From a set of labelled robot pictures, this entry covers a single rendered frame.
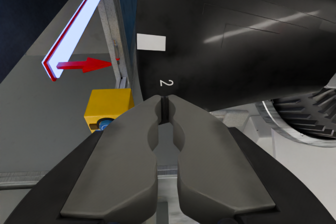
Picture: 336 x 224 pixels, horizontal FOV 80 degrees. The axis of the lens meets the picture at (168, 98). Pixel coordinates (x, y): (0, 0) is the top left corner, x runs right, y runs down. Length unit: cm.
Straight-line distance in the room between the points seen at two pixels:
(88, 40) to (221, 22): 147
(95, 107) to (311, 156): 49
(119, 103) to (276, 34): 36
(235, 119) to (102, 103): 53
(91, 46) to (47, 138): 79
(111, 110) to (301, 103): 38
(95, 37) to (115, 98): 115
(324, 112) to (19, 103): 138
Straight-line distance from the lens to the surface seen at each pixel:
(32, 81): 155
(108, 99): 50
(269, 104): 45
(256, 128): 84
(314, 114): 42
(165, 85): 25
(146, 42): 23
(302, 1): 24
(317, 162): 55
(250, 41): 24
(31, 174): 108
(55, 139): 114
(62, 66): 25
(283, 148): 51
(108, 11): 57
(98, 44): 165
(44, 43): 179
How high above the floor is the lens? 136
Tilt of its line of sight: 44 degrees down
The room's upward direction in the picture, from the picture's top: 177 degrees clockwise
